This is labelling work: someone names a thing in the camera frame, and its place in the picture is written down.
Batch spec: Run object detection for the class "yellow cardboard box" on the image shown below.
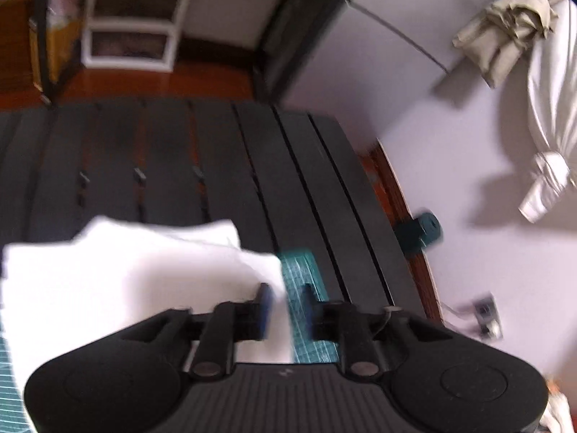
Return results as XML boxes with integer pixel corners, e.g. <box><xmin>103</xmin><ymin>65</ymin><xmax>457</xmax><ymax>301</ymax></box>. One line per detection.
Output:
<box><xmin>28</xmin><ymin>8</ymin><xmax>85</xmax><ymax>83</ymax></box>

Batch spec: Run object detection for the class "white t-shirt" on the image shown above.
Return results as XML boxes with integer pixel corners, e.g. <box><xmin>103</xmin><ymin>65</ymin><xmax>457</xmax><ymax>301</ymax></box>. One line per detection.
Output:
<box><xmin>0</xmin><ymin>215</ymin><xmax>292</xmax><ymax>416</ymax></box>

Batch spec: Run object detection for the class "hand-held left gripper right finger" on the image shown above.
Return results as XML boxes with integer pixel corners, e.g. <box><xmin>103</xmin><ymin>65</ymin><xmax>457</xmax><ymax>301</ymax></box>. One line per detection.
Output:
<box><xmin>302</xmin><ymin>283</ymin><xmax>452</xmax><ymax>379</ymax></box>

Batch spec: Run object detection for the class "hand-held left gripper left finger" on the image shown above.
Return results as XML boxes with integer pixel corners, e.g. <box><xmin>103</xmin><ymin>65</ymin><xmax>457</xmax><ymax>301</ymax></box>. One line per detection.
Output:
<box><xmin>118</xmin><ymin>283</ymin><xmax>274</xmax><ymax>379</ymax></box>

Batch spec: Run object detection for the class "green cutting mat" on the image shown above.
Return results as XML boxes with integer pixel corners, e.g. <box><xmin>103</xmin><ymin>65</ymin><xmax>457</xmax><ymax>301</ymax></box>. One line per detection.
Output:
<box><xmin>0</xmin><ymin>247</ymin><xmax>340</xmax><ymax>433</ymax></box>

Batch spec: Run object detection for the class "white drawer unit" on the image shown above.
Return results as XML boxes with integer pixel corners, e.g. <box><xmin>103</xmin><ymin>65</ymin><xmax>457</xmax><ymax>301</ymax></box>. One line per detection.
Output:
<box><xmin>80</xmin><ymin>0</ymin><xmax>202</xmax><ymax>73</ymax></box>

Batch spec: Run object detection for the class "grey refrigerator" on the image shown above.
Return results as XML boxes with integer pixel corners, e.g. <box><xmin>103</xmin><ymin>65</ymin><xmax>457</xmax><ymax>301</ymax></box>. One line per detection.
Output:
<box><xmin>270</xmin><ymin>0</ymin><xmax>452</xmax><ymax>143</ymax></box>

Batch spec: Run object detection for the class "white curtain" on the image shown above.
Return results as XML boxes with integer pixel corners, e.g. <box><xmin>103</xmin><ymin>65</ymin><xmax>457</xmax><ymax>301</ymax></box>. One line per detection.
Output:
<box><xmin>517</xmin><ymin>0</ymin><xmax>577</xmax><ymax>224</ymax></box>

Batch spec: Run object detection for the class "black metal desk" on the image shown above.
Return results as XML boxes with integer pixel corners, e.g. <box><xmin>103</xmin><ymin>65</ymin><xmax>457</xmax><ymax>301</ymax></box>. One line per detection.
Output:
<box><xmin>29</xmin><ymin>0</ymin><xmax>380</xmax><ymax>107</ymax></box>

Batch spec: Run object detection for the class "beige knotted cloth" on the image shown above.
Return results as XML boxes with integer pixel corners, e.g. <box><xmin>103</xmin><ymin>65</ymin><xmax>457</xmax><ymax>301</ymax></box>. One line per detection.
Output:
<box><xmin>452</xmin><ymin>0</ymin><xmax>560</xmax><ymax>89</ymax></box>

